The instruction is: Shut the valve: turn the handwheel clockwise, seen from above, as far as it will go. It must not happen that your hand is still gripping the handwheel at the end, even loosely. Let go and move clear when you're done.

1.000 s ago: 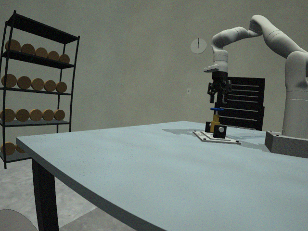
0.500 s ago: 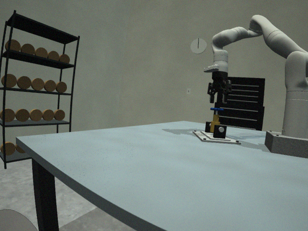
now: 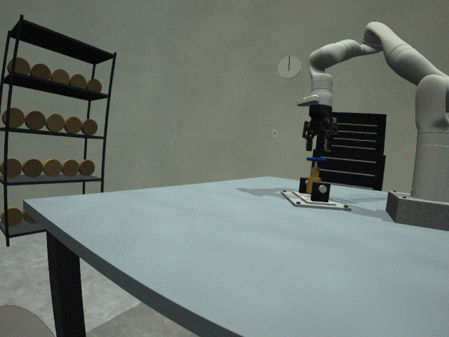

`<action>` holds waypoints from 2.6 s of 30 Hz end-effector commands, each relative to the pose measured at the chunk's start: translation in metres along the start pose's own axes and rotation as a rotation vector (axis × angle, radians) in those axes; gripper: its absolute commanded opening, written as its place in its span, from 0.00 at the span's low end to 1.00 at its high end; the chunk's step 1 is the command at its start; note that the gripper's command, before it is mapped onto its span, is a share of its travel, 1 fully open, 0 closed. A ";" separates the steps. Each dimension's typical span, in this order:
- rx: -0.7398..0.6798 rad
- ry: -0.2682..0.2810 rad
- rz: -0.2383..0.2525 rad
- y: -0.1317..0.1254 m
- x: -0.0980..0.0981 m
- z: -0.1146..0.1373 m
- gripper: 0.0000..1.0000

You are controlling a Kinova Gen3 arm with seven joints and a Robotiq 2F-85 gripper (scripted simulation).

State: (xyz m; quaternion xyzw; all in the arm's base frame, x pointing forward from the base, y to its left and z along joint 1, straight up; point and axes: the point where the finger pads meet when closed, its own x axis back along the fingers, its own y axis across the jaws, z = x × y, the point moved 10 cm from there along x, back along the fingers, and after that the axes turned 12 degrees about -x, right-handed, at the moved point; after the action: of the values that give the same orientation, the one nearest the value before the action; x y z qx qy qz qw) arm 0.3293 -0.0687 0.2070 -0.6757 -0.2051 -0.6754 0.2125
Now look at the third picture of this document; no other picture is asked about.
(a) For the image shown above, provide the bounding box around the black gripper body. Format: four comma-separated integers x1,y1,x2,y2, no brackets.
309,105,333,134

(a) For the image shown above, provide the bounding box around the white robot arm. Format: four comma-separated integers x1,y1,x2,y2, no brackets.
297,22,449,202

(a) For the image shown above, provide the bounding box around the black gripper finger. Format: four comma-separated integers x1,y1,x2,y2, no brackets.
316,117,338,152
302,121,317,151

